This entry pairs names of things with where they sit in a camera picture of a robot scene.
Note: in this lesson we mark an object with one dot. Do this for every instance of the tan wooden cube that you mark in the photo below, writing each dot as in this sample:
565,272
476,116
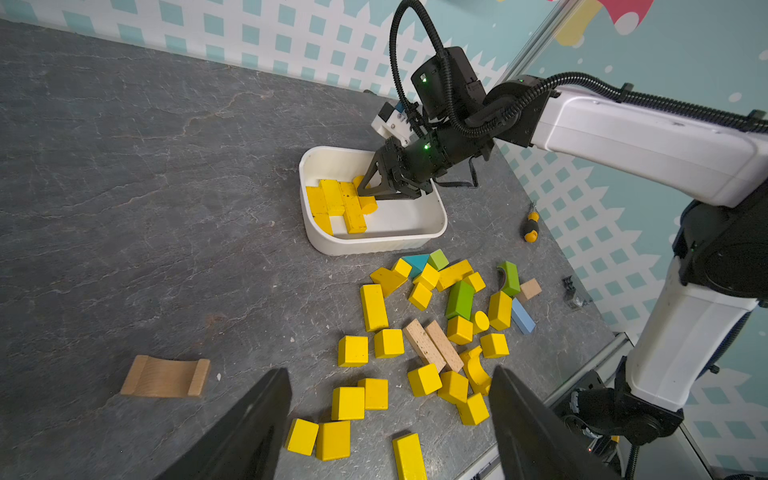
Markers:
528,290

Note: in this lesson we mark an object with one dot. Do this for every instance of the yellow upright rectangular block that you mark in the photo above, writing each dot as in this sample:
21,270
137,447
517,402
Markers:
374,308

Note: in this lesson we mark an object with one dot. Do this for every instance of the yellow plank block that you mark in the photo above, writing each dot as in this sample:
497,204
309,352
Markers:
331,190

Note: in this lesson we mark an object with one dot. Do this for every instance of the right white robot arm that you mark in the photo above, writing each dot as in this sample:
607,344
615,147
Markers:
718,273

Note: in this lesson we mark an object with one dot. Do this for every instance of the teal triangular block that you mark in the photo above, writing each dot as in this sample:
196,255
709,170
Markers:
417,264

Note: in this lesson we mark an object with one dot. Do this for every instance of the left natural wooden plank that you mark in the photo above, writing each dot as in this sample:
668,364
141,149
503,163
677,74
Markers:
423,345

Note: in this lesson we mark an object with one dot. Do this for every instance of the small grey metal clip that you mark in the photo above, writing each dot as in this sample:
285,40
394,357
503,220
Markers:
573,297

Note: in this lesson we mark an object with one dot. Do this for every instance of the yellow black screwdriver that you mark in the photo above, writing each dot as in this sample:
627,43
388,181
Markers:
530,228

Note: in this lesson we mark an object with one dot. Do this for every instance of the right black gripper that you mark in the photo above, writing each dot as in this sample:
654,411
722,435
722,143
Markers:
407,173

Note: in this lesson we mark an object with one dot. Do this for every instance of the natural wooden plank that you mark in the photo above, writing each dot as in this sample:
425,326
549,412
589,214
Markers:
423,345
444,346

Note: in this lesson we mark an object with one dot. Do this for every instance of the small green cube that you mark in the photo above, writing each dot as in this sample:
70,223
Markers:
438,260

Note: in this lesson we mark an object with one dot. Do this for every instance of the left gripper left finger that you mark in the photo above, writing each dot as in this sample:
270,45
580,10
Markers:
245,442

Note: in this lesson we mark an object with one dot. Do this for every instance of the light blue block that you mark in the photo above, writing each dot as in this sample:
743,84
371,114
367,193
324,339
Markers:
522,318

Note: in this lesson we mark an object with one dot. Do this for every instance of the green rectangular block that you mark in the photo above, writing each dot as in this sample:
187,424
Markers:
510,283

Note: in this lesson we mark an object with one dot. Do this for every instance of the yellow round disc block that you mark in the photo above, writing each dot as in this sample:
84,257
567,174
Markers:
480,322

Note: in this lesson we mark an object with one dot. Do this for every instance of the yellow cube block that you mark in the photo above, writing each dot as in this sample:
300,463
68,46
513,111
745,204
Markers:
389,343

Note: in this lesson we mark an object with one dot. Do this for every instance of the yellow arch block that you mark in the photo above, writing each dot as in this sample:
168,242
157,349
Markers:
479,379

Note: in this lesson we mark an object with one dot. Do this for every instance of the right natural wooden plank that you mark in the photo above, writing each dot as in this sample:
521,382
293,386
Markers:
444,346

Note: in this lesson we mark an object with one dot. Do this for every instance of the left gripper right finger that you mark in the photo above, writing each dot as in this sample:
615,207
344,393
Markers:
533,443

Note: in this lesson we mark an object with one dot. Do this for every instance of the large yellow front block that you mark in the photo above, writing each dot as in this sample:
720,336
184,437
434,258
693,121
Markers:
409,458

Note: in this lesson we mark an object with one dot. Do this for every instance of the wooden arch block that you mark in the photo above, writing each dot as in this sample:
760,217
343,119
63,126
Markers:
151,377

